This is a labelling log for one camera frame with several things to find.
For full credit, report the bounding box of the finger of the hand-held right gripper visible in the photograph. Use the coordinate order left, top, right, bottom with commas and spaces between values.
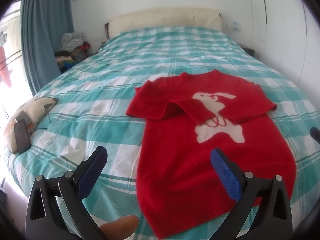
310, 127, 320, 143

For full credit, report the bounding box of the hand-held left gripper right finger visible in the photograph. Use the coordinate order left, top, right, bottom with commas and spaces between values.
210, 148, 294, 240

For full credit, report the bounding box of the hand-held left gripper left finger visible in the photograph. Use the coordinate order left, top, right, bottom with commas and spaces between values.
25, 146, 110, 240

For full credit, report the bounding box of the red sweater with white rabbit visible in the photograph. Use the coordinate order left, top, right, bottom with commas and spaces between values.
126, 70, 293, 240

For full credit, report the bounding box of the pile of colourful clothes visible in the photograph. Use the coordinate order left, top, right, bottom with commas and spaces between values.
54, 41, 92, 73

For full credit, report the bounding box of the person's left hand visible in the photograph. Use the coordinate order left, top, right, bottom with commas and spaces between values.
99, 215, 139, 240

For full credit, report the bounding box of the dark phone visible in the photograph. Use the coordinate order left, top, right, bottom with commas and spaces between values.
14, 119, 32, 154

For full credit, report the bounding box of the patterned beige pillow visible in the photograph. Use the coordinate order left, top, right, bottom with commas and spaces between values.
4, 97, 59, 154

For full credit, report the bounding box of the dark nightstand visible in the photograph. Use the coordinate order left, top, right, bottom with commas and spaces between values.
239, 44, 255, 58

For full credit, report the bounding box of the white wardrobe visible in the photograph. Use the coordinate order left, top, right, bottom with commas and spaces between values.
247, 0, 320, 64

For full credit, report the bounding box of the red hanging garment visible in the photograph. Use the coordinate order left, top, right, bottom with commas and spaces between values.
0, 45, 13, 88

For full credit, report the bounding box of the bed with teal plaid sheet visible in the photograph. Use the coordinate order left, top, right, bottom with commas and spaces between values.
4, 26, 320, 240

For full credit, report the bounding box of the grey checked cloth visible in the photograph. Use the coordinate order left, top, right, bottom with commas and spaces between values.
61, 32, 85, 52

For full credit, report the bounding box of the blue curtain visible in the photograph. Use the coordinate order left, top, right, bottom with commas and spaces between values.
19, 0, 75, 98

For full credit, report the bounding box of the cream padded headboard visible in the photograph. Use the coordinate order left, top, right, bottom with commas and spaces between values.
104, 7, 223, 40

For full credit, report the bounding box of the white wall switch panel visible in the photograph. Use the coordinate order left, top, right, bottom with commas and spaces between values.
226, 21, 242, 32

